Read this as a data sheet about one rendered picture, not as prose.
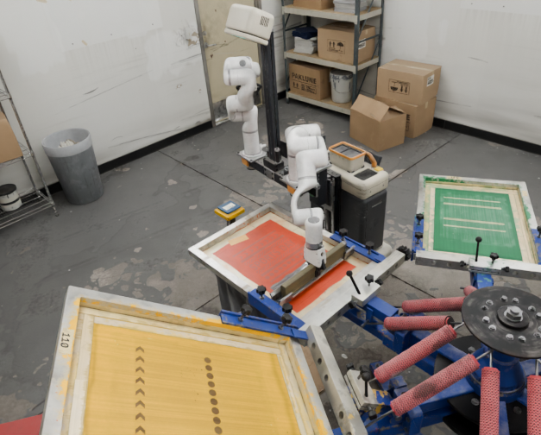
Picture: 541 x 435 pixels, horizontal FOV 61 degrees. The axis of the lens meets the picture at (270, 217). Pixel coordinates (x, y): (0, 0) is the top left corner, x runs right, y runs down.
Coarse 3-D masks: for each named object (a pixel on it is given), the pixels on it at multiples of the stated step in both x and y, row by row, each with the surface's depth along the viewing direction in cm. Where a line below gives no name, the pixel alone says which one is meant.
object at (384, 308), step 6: (372, 300) 192; (378, 300) 192; (360, 306) 195; (366, 306) 192; (372, 306) 189; (378, 306) 189; (384, 306) 189; (390, 306) 188; (378, 312) 188; (384, 312) 186; (390, 312) 186; (396, 312) 187; (378, 318) 190; (384, 318) 187
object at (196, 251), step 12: (252, 216) 258; (288, 216) 256; (228, 228) 250; (240, 228) 254; (204, 240) 243; (216, 240) 244; (324, 240) 240; (192, 252) 235; (204, 264) 230; (216, 264) 226; (372, 264) 218; (228, 276) 218; (360, 276) 212; (240, 288) 212; (252, 288) 210; (348, 288) 206; (324, 300) 201; (312, 312) 196
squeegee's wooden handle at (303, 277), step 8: (336, 248) 219; (344, 248) 222; (328, 256) 214; (336, 256) 219; (328, 264) 217; (304, 272) 206; (312, 272) 210; (288, 280) 203; (296, 280) 203; (304, 280) 207; (280, 288) 202; (288, 288) 201; (296, 288) 205
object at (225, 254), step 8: (248, 240) 246; (224, 248) 242; (232, 248) 241; (240, 248) 241; (224, 256) 236; (232, 256) 236; (232, 264) 231; (240, 264) 230; (240, 272) 225; (248, 272) 225; (288, 272) 223; (256, 280) 220; (264, 280) 220; (280, 280) 219; (312, 288) 212; (320, 288) 212; (296, 296) 209; (304, 296) 209; (312, 296) 208; (296, 304) 205; (304, 304) 205
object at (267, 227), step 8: (264, 224) 257; (272, 224) 256; (248, 232) 252; (256, 232) 251; (264, 232) 251; (280, 232) 250; (288, 232) 249; (296, 240) 243; (304, 240) 243; (344, 264) 225; (328, 272) 221; (336, 272) 220; (344, 272) 220; (320, 280) 217; (328, 280) 216; (336, 280) 216
